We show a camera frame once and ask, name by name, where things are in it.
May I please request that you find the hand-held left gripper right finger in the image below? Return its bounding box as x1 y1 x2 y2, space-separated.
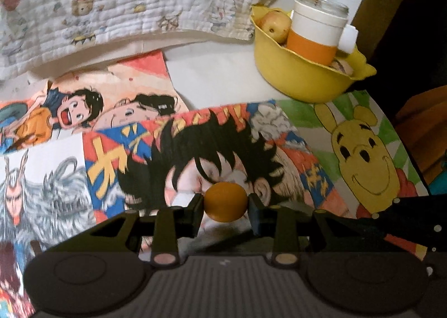
248 194 386 269

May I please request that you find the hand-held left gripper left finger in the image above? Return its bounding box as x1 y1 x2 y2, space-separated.
45 194 205 270

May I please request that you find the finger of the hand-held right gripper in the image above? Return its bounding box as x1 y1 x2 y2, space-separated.
358 195 447 263

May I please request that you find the small orange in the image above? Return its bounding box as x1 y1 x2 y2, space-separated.
203 182 249 224

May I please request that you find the yellow bowl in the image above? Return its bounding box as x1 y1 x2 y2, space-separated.
249 4 378 104

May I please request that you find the yellow apple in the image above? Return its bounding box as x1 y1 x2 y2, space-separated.
260 10 292 42

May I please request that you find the black-haired character drawing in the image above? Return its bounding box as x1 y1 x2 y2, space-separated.
82 101 353 231

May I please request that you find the yellow bear drawing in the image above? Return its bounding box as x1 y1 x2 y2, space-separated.
277 89 430 221

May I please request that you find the orange-brown cloth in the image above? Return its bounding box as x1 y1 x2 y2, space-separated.
394 86 447 175

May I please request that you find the white-haired character drawing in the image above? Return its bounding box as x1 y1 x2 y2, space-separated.
0 136 140 308

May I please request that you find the cartoon children drawing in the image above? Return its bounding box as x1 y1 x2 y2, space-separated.
0 51 191 156

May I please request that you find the white and orange cup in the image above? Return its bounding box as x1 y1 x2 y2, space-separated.
286 0 360 65

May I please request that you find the glass jar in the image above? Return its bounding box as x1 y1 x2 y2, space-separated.
297 0 350 18

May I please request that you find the printed white blanket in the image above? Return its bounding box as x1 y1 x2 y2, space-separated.
0 0 301 81

